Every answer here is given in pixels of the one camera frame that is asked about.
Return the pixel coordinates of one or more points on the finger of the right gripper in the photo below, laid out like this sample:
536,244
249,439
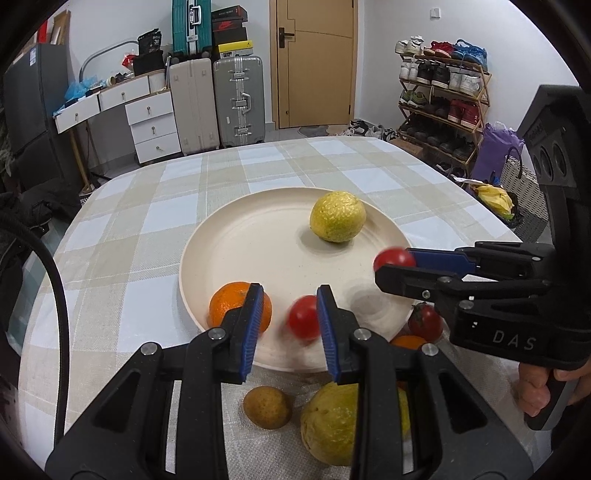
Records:
461,258
444,290

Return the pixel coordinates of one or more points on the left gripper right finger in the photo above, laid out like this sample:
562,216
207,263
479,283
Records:
418,416

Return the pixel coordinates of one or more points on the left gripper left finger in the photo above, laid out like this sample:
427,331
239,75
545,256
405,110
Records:
160,415

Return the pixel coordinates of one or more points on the red tomato with stem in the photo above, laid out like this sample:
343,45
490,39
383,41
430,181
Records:
426,323

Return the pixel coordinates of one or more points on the orange mandarin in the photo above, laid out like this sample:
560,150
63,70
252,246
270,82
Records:
231,296
411,342

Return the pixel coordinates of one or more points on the red tomato front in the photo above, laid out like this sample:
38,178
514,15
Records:
394,256

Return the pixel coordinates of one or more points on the yellow guava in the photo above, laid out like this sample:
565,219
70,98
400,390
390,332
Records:
328,424

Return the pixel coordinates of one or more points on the yellow-green guava front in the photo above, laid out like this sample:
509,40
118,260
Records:
337,217

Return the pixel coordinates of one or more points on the small brown longan fruit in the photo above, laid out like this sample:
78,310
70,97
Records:
268,407

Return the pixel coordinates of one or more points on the small red tomato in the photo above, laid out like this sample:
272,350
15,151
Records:
302,320

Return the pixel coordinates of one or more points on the person's right hand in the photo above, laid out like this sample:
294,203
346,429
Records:
533,394

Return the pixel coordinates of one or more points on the purple bag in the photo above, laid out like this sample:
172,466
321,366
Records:
498,142

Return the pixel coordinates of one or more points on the wooden shoe rack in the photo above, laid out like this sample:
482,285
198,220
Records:
444,98

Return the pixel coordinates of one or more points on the checked beige tablecloth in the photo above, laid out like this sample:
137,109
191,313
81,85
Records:
119,263

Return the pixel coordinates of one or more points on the cream round plate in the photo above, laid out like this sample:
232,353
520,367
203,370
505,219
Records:
265,238

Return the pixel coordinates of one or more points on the black jacket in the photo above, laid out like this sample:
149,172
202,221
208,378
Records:
53,199

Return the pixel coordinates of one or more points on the wooden door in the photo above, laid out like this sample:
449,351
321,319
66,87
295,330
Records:
313,62

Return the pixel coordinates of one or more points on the silver aluminium suitcase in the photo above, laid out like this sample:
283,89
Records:
239,100

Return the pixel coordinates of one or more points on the beige suitcase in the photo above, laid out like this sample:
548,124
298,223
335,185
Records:
193,101

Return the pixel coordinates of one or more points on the stack of shoe boxes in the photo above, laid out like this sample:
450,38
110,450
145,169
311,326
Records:
229,34

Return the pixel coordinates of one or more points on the black refrigerator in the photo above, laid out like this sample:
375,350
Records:
34,89

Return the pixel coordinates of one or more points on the teal suitcase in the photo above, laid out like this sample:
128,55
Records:
191,27

